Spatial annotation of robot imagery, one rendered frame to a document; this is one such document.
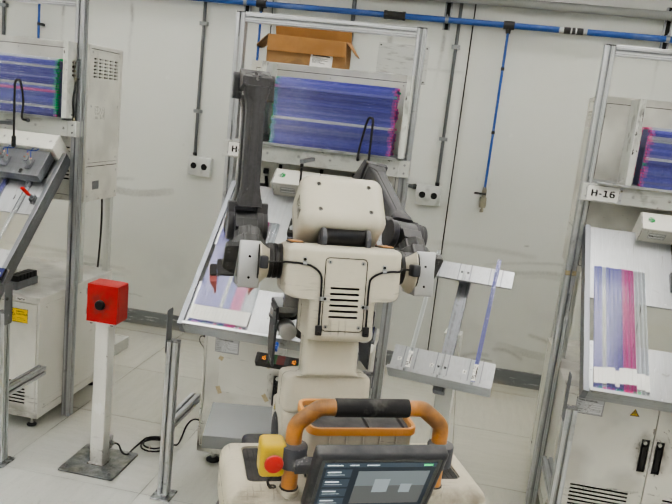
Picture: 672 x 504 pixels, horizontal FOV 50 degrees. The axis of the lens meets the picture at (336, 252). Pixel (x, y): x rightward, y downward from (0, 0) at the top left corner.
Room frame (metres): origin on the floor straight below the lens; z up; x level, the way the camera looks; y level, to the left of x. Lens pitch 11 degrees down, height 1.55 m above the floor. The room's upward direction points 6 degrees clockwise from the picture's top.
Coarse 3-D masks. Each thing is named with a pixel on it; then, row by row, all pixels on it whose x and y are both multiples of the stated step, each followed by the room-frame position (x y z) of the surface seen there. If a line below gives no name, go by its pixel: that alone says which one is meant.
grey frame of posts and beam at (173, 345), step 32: (416, 64) 2.93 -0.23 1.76; (416, 96) 2.92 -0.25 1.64; (288, 160) 2.97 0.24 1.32; (320, 160) 2.95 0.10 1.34; (352, 160) 2.93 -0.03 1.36; (384, 160) 2.91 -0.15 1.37; (224, 192) 3.05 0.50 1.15; (384, 320) 2.93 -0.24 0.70; (384, 352) 2.92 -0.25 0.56; (160, 448) 2.55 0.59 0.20; (160, 480) 2.55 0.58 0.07
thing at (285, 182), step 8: (280, 176) 2.96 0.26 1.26; (288, 176) 2.95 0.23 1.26; (296, 176) 2.95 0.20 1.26; (304, 176) 2.95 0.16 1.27; (328, 176) 2.95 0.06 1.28; (336, 176) 2.95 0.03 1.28; (272, 184) 2.95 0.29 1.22; (280, 184) 2.93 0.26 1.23; (288, 184) 2.92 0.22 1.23; (296, 184) 2.92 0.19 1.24; (280, 192) 2.97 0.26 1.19; (288, 192) 2.96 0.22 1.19
